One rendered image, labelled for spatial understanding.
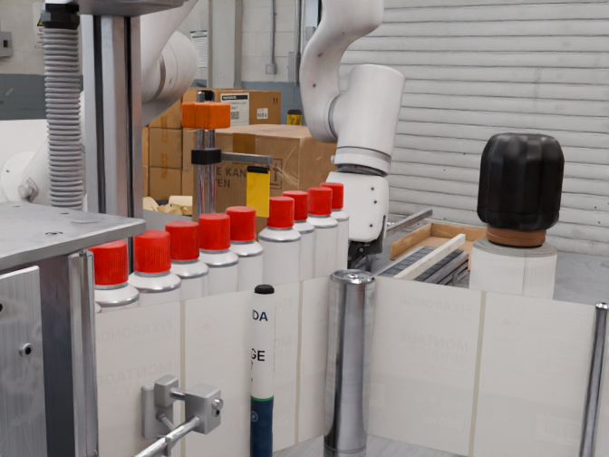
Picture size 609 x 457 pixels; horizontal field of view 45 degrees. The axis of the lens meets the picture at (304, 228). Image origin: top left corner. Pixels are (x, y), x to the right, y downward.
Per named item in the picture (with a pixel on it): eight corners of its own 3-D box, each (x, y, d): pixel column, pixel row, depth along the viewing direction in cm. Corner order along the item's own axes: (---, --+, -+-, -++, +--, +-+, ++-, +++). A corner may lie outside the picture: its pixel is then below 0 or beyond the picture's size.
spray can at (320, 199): (325, 345, 97) (331, 192, 93) (290, 338, 99) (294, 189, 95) (339, 333, 102) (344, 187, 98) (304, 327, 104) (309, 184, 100)
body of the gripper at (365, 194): (320, 159, 109) (306, 233, 108) (385, 164, 104) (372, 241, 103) (339, 171, 116) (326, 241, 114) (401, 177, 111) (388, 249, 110)
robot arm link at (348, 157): (324, 145, 108) (321, 164, 108) (381, 149, 105) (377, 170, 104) (345, 160, 116) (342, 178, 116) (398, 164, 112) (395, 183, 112)
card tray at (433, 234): (506, 277, 154) (507, 258, 154) (389, 260, 166) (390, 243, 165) (531, 249, 181) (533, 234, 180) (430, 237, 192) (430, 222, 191)
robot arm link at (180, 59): (47, 114, 130) (113, 18, 118) (114, 96, 146) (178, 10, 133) (91, 166, 130) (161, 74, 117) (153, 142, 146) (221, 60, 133)
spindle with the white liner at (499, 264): (535, 437, 73) (565, 138, 67) (448, 417, 77) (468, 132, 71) (549, 403, 81) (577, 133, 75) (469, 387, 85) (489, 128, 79)
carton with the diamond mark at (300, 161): (296, 277, 141) (300, 137, 136) (191, 261, 151) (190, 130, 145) (352, 247, 168) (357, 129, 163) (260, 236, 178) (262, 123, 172)
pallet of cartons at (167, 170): (211, 277, 456) (212, 90, 433) (112, 257, 498) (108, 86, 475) (309, 244, 557) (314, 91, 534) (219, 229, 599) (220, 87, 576)
